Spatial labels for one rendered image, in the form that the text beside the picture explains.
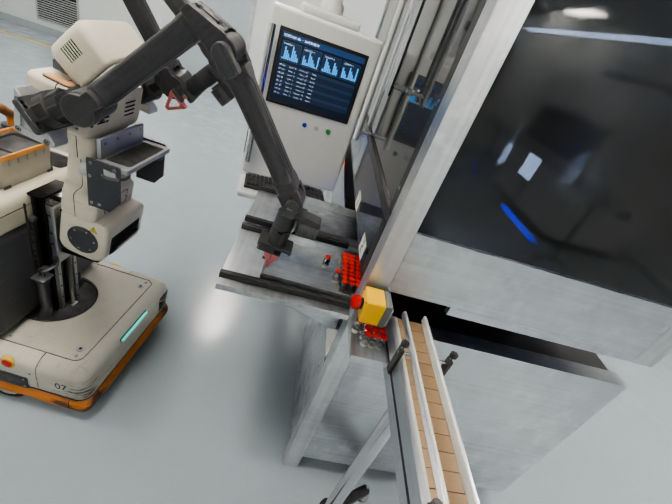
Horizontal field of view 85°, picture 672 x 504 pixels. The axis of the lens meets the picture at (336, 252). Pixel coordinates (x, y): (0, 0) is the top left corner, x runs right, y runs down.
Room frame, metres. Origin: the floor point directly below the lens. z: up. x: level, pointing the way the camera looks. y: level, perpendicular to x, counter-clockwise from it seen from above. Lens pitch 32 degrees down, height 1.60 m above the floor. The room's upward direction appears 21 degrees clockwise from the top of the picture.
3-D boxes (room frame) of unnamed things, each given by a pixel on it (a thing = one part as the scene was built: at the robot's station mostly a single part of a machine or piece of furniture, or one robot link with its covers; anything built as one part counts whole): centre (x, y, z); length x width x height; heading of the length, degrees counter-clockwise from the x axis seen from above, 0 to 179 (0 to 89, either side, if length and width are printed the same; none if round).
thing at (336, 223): (1.34, 0.08, 0.90); 0.34 x 0.26 x 0.04; 101
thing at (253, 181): (1.66, 0.35, 0.82); 0.40 x 0.14 x 0.02; 109
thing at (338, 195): (1.87, 0.08, 0.73); 1.98 x 0.01 x 0.25; 11
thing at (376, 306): (0.79, -0.15, 0.99); 0.08 x 0.07 x 0.07; 101
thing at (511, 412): (1.94, -0.41, 0.44); 2.06 x 1.00 x 0.88; 11
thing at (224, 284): (1.16, 0.12, 0.87); 0.70 x 0.48 x 0.02; 11
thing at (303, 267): (1.00, 0.04, 0.90); 0.34 x 0.26 x 0.04; 100
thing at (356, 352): (0.78, -0.19, 0.87); 0.14 x 0.13 x 0.02; 101
